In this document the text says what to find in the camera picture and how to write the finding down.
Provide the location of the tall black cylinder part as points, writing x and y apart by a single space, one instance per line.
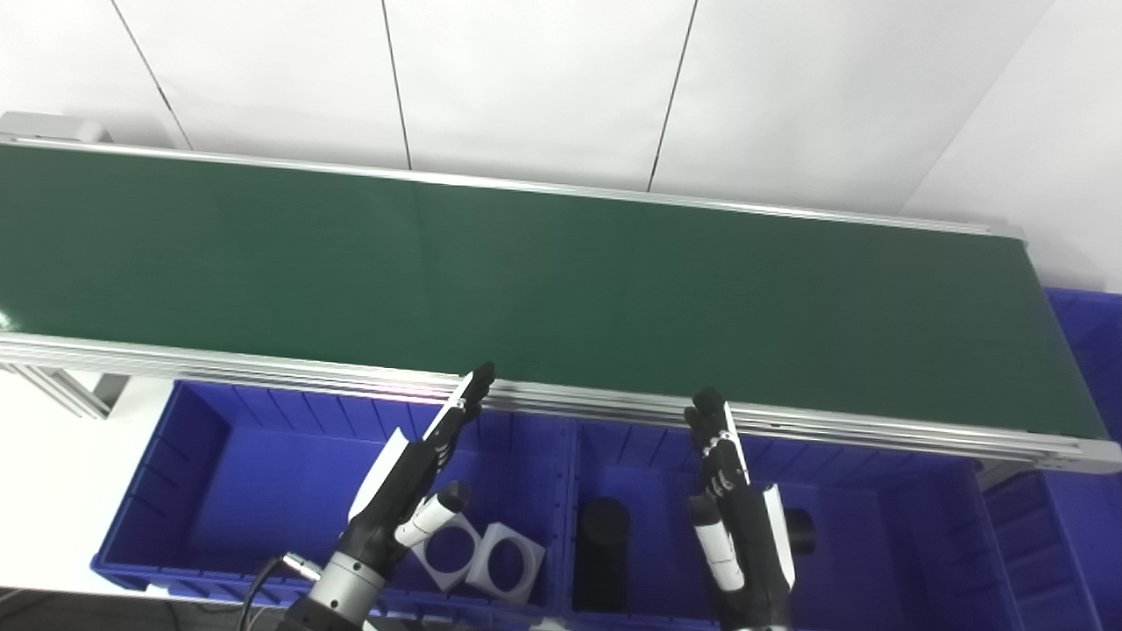
603 552

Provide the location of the short black cylinder part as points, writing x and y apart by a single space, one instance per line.
802 530

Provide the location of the green conveyor belt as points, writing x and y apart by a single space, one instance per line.
526 272
263 368

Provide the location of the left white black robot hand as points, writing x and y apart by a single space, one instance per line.
386 508

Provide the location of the blue bin beyond conveyor end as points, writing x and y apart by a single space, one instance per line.
1082 526

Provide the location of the aluminium conveyor leg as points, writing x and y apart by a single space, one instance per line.
83 393

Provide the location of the large blue bin, black cylinders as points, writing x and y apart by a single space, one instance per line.
885 543

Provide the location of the white square part with hole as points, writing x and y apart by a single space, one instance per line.
423 554
533 561

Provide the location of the grey conveyor end housing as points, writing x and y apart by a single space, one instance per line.
53 127

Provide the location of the large blue bin, white parts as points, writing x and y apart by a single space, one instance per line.
254 499

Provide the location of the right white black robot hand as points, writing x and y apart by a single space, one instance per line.
754 543

